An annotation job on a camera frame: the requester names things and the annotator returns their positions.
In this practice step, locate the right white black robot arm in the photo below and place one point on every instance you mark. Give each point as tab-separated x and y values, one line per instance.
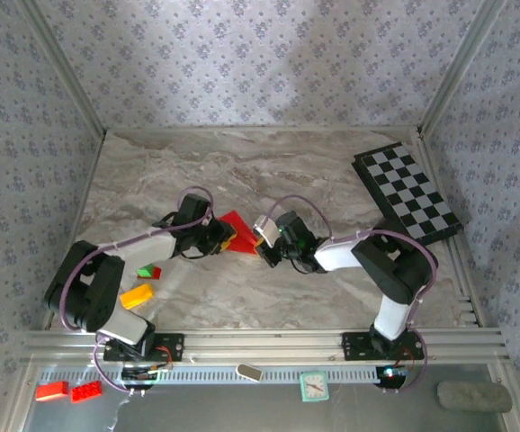
390	315

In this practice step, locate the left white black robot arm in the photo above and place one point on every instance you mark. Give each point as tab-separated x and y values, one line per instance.
152	247

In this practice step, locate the teal square clock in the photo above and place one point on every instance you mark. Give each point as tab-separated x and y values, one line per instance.
314	387

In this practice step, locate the small red toy block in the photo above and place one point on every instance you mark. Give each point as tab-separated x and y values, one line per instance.
157	273

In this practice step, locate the green toy block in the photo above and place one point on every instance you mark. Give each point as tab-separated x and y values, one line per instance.
144	271

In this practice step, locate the yellow toy brick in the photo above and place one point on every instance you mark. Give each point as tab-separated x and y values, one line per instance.
136	296

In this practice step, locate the small grey white block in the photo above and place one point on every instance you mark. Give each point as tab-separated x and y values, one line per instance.
248	372

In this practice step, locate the black and grey chessboard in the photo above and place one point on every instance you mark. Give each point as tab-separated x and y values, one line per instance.
404	180

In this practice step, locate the grey metal shelf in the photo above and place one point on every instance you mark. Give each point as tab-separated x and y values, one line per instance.
242	409

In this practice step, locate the studded red toy brick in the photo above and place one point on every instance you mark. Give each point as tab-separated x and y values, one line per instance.
86	391

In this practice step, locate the smooth red toy brick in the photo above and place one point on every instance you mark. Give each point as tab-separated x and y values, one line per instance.
52	391

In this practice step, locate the grey stone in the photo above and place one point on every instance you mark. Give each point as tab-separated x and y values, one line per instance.
473	397

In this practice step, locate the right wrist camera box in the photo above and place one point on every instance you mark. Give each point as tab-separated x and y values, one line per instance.
266	231

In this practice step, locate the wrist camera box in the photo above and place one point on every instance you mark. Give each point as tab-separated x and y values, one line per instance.
266	231
193	209

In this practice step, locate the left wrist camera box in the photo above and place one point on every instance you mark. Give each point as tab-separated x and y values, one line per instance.
193	209

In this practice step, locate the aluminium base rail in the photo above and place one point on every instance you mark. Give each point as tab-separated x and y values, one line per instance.
264	344

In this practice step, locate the aluminium side rail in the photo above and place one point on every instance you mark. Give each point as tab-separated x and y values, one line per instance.
466	308
88	189

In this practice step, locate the aluminium frame post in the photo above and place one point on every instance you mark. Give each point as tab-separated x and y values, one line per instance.
458	67
64	67

